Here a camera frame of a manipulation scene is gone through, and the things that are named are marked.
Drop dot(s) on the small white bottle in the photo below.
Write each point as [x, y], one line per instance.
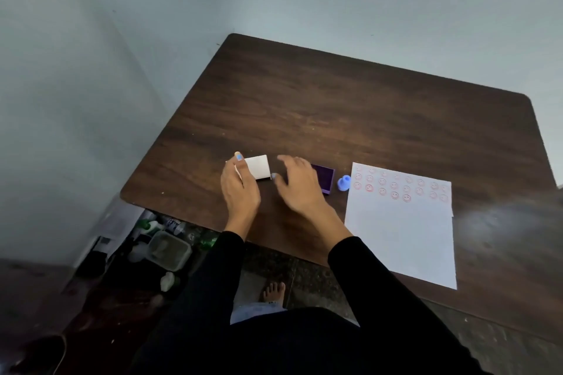
[167, 282]

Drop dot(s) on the blue round stamp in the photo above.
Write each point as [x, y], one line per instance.
[344, 183]

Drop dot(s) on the person's light jeans leg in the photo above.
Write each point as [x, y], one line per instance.
[255, 312]

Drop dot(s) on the clear bottle with label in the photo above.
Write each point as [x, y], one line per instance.
[176, 227]

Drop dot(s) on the person's right hand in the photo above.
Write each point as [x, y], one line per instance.
[303, 190]

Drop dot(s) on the white ink pad lid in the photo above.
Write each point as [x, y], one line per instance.
[257, 167]

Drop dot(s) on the person's left forearm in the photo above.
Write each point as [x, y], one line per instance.
[206, 300]

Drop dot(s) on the person's left hand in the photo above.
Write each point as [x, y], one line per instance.
[239, 199]

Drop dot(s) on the person's left thumb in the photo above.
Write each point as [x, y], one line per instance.
[244, 179]

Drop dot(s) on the green and white bottle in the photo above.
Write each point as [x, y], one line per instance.
[150, 225]

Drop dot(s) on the person's right forearm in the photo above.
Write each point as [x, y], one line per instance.
[378, 300]

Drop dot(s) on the purple ink pad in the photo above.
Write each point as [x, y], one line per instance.
[326, 177]

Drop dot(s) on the green plastic bottle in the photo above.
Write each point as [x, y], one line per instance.
[207, 242]

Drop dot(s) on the person's right thumb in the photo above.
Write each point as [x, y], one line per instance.
[279, 179]

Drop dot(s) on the person's black shirt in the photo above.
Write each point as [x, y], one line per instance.
[294, 344]

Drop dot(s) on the white paper with red stamps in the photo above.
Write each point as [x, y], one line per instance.
[402, 234]

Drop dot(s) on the clear plastic container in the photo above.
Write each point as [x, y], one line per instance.
[169, 251]

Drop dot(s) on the person's bare foot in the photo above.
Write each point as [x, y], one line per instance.
[274, 292]

